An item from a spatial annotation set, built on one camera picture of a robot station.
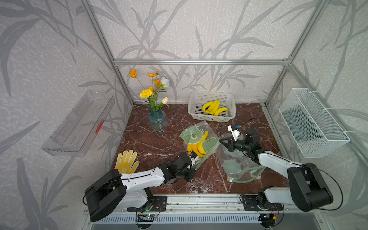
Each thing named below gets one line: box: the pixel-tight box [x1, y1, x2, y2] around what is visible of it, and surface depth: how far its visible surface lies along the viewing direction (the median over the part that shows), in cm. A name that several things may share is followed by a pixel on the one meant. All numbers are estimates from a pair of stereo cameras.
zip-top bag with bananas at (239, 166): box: [217, 133, 266, 184], surface depth 81 cm
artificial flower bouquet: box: [129, 69, 171, 113], surface depth 93 cm
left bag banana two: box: [191, 143, 206, 158], surface depth 93 cm
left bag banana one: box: [197, 130, 209, 155], surface depth 93 cm
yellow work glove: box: [115, 149, 140, 174], surface depth 90 cm
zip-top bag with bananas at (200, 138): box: [178, 120, 220, 171], surface depth 95 cm
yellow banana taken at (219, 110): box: [214, 107, 229, 117], surface depth 117 cm
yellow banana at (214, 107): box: [208, 100, 221, 115], surface depth 118 cm
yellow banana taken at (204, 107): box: [202, 101, 214, 114], surface depth 118 cm
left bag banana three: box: [187, 143, 193, 156], surface depth 93 cm
